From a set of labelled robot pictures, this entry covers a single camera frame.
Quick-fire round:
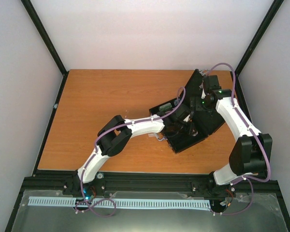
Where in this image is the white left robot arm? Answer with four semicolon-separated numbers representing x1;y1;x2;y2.
73;105;198;195

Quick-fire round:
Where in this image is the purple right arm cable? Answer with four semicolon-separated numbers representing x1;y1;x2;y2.
201;63;272;216

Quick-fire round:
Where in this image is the black aluminium frame rail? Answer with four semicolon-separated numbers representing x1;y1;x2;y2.
21;172;281;199

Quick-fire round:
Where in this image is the white perforated cable strip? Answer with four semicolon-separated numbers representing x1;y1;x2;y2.
28;196;211;211

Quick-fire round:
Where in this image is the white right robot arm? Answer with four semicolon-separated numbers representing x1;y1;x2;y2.
201;75;273;186

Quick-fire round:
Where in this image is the black poker set case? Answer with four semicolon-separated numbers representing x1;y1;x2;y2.
161;69;225;153

